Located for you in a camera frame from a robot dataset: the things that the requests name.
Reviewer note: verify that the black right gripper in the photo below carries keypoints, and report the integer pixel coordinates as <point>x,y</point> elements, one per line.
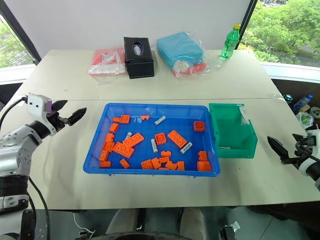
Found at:
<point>303,150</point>

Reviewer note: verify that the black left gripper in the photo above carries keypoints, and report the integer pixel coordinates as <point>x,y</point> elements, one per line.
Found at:
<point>57,121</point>

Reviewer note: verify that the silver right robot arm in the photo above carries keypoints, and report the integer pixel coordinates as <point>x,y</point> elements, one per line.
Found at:
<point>315,173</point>

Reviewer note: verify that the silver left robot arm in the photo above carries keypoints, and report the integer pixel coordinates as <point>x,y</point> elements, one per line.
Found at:
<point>15,150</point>

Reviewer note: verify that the green plastic bin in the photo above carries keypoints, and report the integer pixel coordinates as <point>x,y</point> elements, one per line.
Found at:
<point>230,130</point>

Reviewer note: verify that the black tissue box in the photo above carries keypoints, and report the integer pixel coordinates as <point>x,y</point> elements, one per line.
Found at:
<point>139,61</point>

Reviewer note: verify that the crumpled clear plastic bag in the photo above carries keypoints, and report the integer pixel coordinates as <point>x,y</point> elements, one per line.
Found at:
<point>303,118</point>

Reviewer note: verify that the green round bowl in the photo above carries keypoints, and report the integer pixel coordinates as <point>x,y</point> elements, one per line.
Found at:
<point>315,111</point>

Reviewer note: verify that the blue water bottle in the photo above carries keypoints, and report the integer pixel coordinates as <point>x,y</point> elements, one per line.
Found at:
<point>303,102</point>

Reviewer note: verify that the teal round lid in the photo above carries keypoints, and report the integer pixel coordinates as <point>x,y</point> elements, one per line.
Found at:
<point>288,98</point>

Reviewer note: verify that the small orange building block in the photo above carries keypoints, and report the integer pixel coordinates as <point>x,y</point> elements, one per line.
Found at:
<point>164,160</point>
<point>124,163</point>
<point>116,119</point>
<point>145,117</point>
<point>166,154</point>

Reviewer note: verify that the clear label card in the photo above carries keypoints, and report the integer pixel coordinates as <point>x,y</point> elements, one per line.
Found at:
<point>244,115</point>

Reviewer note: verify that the orange square building block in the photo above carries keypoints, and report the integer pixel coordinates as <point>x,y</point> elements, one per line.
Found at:
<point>125,119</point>
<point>199,126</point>
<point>160,138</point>

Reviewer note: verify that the red cloth in plastic bag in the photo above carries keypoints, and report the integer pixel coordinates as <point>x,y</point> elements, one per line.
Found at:
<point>106,63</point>

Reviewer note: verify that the blue plastic tray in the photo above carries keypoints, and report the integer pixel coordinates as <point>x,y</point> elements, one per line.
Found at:
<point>145,127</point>

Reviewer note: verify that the large orange building block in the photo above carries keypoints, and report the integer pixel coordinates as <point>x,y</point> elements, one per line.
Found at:
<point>204,166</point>

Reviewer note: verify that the green plastic bottle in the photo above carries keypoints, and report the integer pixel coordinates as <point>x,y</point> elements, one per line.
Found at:
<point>228,45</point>

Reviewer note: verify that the red cloth pack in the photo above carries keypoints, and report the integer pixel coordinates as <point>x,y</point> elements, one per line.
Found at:
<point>197,68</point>

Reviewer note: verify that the beige rounded shape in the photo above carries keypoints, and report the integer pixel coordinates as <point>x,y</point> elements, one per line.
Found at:
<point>122,221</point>
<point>192,222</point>

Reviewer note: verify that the blue cloth in plastic bag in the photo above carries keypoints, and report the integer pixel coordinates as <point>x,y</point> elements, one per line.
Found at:
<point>178,48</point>

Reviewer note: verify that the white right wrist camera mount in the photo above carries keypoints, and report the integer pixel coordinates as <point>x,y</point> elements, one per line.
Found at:
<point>314,136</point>

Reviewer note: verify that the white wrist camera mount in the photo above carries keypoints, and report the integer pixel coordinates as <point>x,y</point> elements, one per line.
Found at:
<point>36,103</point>
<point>314,136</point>

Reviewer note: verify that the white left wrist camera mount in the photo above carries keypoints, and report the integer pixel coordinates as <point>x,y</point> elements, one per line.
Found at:
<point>36,103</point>

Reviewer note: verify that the black window frame post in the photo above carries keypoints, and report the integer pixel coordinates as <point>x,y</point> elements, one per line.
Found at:
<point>247,20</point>
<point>21,32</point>

